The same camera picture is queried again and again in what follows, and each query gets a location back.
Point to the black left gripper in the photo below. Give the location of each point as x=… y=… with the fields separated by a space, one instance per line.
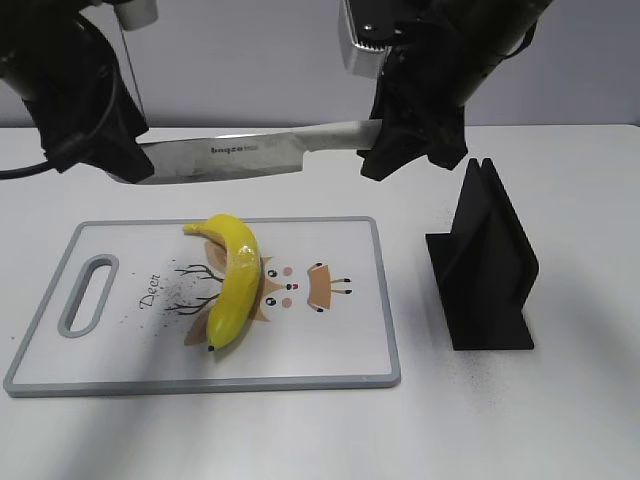
x=68 y=77

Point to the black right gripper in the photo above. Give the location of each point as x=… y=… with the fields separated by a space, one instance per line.
x=417 y=83

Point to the knife with white handle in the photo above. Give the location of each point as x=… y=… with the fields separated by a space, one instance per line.
x=242 y=156

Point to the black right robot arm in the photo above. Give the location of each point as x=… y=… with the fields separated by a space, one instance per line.
x=497 y=31

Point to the yellow plastic banana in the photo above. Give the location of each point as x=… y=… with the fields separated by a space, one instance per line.
x=228 y=316

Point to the black knife stand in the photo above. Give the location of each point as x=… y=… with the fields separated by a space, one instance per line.
x=484 y=266

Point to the white grey-rimmed cutting board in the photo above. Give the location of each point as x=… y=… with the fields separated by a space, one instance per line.
x=125 y=310

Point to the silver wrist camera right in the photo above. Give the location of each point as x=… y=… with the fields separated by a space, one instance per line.
x=366 y=30

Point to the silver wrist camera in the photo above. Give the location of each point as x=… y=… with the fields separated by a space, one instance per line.
x=134 y=15
x=366 y=30

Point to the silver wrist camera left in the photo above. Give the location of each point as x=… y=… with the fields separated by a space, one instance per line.
x=134 y=15

